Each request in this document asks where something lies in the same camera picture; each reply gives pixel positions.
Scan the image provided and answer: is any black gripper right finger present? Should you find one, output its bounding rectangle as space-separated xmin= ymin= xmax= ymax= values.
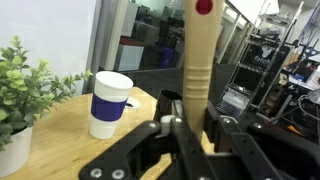
xmin=203 ymin=99 xmax=320 ymax=180

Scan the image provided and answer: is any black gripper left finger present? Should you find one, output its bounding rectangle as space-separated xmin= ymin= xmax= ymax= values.
xmin=78 ymin=99 xmax=216 ymax=180

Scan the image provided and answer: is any wooden spoon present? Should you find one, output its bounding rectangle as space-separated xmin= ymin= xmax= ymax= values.
xmin=182 ymin=0 xmax=225 ymax=142

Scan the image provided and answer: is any white paper cup blue band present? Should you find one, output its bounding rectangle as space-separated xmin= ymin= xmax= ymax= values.
xmin=87 ymin=70 xmax=135 ymax=141

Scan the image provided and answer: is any clear plastic storage bin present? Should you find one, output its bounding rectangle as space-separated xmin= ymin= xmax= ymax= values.
xmin=219 ymin=89 xmax=250 ymax=117

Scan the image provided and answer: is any white background cabinet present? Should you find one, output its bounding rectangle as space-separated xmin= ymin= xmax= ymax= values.
xmin=113 ymin=43 xmax=145 ymax=73

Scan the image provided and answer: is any black fetch sign box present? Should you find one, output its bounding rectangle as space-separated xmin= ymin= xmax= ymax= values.
xmin=241 ymin=43 xmax=291 ymax=73

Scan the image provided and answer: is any small green plant white pot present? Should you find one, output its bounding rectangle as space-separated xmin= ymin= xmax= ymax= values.
xmin=0 ymin=35 xmax=94 ymax=180

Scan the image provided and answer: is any black wire shelf rack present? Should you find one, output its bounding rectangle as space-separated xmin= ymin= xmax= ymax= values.
xmin=215 ymin=0 xmax=320 ymax=135

